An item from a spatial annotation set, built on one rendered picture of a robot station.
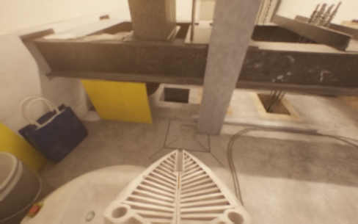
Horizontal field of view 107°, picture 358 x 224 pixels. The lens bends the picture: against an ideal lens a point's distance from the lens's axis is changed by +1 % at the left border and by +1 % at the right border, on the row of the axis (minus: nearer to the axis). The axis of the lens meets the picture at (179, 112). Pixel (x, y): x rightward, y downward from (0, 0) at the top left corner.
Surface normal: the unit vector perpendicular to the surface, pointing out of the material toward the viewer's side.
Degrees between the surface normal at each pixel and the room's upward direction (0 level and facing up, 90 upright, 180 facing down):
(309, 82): 90
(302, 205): 0
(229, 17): 90
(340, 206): 0
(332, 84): 90
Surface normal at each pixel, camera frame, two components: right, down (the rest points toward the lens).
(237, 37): 0.10, 0.66
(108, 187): -0.04, 0.37
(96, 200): 0.00, -0.74
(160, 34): -0.12, 0.66
